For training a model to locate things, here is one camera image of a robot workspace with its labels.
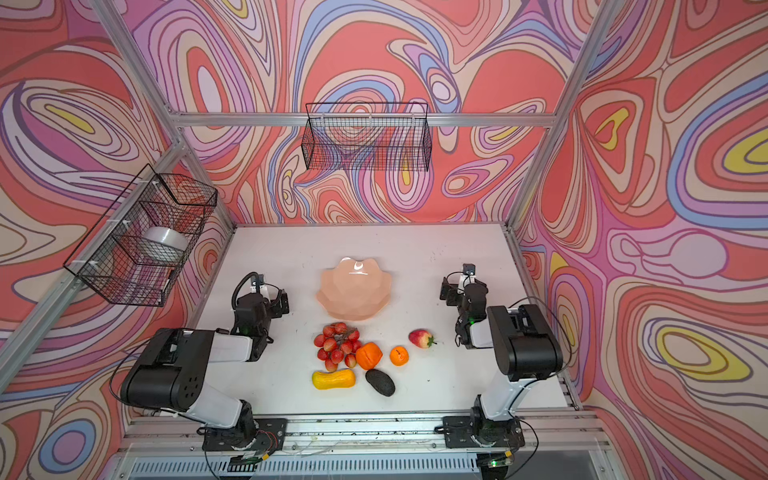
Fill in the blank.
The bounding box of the black wire basket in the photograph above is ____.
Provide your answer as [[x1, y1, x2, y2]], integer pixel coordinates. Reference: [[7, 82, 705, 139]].
[[301, 101, 432, 172], [63, 165, 218, 307]]

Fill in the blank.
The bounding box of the black wire basket left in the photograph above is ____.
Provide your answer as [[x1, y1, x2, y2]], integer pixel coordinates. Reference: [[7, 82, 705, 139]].
[[63, 165, 218, 307]]

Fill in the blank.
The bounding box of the black wire basket back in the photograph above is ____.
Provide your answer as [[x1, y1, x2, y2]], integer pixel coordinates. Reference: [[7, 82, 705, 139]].
[[301, 101, 432, 172]]

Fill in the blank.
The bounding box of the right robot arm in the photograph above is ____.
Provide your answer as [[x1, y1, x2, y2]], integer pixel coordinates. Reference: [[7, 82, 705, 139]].
[[435, 274, 564, 451]]

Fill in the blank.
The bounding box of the red fake strawberry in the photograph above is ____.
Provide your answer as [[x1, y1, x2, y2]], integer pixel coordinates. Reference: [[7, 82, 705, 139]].
[[408, 329, 435, 349]]

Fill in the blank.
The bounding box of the white tape roll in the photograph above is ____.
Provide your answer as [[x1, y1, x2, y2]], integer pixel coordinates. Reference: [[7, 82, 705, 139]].
[[139, 226, 189, 264]]

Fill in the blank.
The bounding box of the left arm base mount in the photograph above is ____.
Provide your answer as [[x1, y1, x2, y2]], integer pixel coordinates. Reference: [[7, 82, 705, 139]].
[[197, 418, 288, 453]]

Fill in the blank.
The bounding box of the small fake orange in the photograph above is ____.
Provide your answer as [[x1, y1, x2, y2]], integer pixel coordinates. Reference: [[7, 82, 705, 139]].
[[389, 346, 410, 367]]

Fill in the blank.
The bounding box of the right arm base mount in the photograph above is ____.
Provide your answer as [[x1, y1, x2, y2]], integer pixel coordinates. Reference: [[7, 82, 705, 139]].
[[434, 416, 526, 451]]

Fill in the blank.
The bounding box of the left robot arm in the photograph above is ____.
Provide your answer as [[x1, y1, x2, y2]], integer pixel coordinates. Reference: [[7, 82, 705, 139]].
[[118, 272, 290, 461]]

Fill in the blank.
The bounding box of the red fake lychee bunch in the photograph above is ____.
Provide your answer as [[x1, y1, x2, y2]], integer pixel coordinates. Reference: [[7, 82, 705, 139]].
[[313, 322, 362, 373]]

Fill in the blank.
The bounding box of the yellow fake squash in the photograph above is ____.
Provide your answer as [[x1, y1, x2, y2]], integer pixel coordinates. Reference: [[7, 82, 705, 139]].
[[311, 369, 356, 391]]

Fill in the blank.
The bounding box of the orange fake bell pepper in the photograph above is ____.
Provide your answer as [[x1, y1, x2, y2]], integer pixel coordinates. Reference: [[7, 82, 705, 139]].
[[355, 342, 383, 370]]

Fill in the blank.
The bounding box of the pink scalloped fruit bowl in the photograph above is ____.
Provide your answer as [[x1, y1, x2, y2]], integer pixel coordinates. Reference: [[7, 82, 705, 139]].
[[316, 257, 393, 321]]

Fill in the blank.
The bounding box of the dark fake avocado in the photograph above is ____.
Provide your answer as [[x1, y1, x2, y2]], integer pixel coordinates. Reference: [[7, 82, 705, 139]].
[[365, 369, 396, 397]]

